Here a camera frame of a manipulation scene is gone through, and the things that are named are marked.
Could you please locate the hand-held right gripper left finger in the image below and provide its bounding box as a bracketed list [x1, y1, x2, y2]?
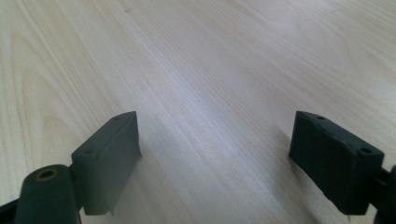
[71, 110, 143, 217]

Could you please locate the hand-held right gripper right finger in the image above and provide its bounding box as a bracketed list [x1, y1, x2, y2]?
[288, 110, 386, 217]

